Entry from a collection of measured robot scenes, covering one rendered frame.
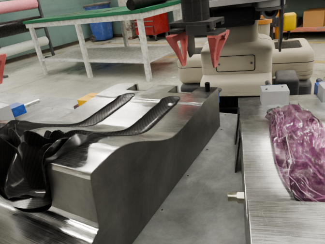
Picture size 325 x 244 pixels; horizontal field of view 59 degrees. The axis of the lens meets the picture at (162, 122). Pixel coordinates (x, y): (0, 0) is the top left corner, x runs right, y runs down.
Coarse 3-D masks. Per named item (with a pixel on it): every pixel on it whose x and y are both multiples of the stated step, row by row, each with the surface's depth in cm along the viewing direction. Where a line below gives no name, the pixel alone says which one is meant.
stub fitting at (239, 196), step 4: (228, 192) 36; (232, 192) 36; (236, 192) 36; (240, 192) 35; (228, 196) 35; (232, 196) 35; (236, 196) 35; (240, 196) 35; (228, 200) 36; (232, 200) 35; (236, 200) 35; (240, 200) 35
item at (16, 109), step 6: (30, 102) 85; (36, 102) 86; (0, 108) 77; (6, 108) 78; (12, 108) 80; (18, 108) 81; (24, 108) 82; (0, 114) 77; (6, 114) 78; (12, 114) 80; (18, 114) 81; (0, 120) 77
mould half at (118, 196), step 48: (96, 96) 64; (144, 96) 59; (192, 96) 55; (96, 144) 33; (144, 144) 36; (192, 144) 50; (96, 192) 29; (144, 192) 37; (0, 240) 32; (48, 240) 31; (96, 240) 30
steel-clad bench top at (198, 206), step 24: (0, 96) 108; (24, 96) 103; (24, 120) 81; (48, 120) 79; (216, 144) 55; (192, 168) 49; (216, 168) 48; (240, 168) 47; (192, 192) 44; (216, 192) 43; (168, 216) 40; (192, 216) 39; (216, 216) 39; (240, 216) 38; (144, 240) 37; (168, 240) 36; (192, 240) 36; (216, 240) 35; (240, 240) 35
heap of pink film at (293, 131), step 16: (272, 112) 38; (288, 112) 36; (304, 112) 36; (272, 128) 37; (288, 128) 35; (304, 128) 35; (320, 128) 35; (288, 144) 33; (304, 144) 32; (320, 144) 33; (288, 160) 33; (304, 160) 31; (320, 160) 31; (288, 176) 31; (304, 176) 30; (320, 176) 29; (304, 192) 28; (320, 192) 27
